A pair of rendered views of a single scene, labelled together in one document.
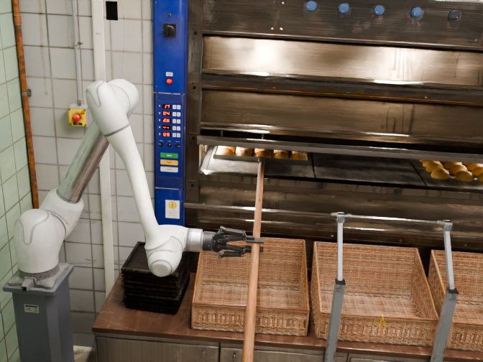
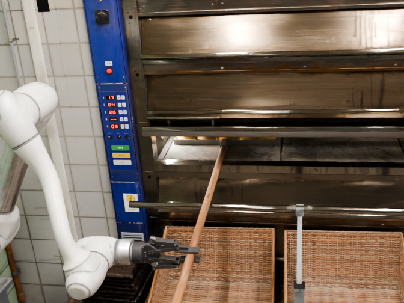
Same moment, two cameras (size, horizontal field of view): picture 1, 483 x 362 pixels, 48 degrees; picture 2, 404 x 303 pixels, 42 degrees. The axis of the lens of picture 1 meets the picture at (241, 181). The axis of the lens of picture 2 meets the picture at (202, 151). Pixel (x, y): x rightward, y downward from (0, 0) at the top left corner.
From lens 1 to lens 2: 0.50 m
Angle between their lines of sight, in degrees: 8
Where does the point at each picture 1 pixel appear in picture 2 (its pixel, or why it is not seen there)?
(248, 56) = (190, 36)
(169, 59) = (106, 48)
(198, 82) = (140, 68)
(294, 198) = (259, 184)
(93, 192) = not seen: hidden behind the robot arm
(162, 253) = (77, 275)
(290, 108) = (243, 88)
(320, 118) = (276, 97)
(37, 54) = not seen: outside the picture
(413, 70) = (377, 35)
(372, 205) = (347, 187)
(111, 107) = (12, 119)
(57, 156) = not seen: hidden behind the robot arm
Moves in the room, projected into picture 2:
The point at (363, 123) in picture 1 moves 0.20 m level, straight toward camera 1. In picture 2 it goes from (325, 98) to (318, 114)
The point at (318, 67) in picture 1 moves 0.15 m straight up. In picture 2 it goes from (267, 42) to (266, 6)
